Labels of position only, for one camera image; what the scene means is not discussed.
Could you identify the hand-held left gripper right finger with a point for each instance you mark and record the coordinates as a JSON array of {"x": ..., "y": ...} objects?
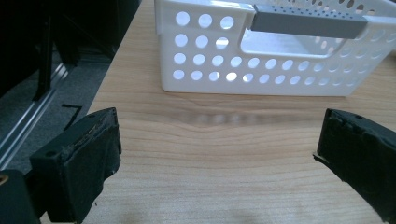
[{"x": 361, "y": 155}]

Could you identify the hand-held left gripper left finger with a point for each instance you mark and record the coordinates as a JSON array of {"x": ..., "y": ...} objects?
[{"x": 74, "y": 161}]

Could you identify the white perforated plastic basket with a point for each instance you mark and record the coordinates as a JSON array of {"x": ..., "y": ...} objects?
[{"x": 168, "y": 85}]

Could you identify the black metal stand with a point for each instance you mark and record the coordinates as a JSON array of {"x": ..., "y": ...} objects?
[{"x": 43, "y": 62}]

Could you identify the aluminium floor rail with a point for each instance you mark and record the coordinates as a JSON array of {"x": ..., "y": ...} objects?
[{"x": 31, "y": 115}]

